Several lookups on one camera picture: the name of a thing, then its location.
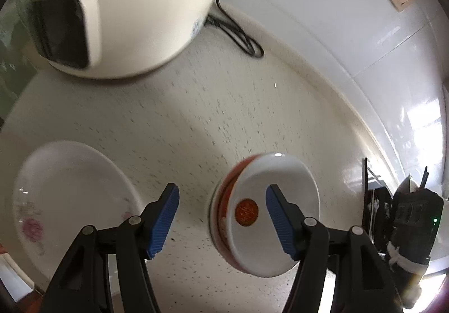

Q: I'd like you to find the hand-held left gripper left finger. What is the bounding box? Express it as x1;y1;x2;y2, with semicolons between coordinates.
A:
42;183;180;313

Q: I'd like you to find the black power cable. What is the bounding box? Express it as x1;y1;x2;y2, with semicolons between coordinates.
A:
205;0;302;57

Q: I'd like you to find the cream rice cooker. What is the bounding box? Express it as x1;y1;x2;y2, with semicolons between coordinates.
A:
26;0;246;80

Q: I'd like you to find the shallow pink-flower plate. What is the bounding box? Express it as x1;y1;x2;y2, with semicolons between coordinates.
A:
12;141;145;286

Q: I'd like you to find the black gas stove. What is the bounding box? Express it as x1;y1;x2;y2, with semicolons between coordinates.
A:
363;157;395;254

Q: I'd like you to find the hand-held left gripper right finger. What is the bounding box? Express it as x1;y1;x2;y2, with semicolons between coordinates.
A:
265;184;402;313

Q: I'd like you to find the red bowl with white inside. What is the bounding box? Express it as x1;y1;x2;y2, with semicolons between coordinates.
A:
209;152;320;278

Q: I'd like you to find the glass door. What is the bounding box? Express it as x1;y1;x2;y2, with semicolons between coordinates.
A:
0;0;39;124

